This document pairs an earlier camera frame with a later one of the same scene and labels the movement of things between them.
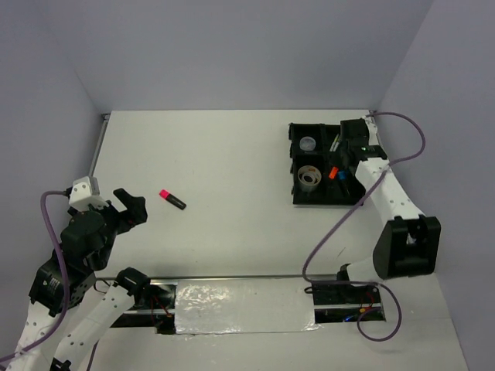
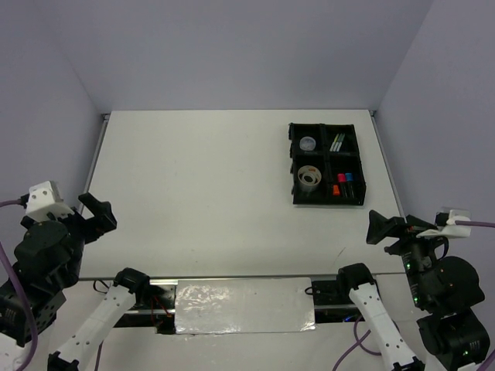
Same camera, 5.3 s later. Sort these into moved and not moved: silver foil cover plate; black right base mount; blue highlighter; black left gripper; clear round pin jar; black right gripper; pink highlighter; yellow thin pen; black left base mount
Moved: black right gripper; black left gripper; blue highlighter; pink highlighter
Not moved: yellow thin pen; black right base mount; silver foil cover plate; clear round pin jar; black left base mount
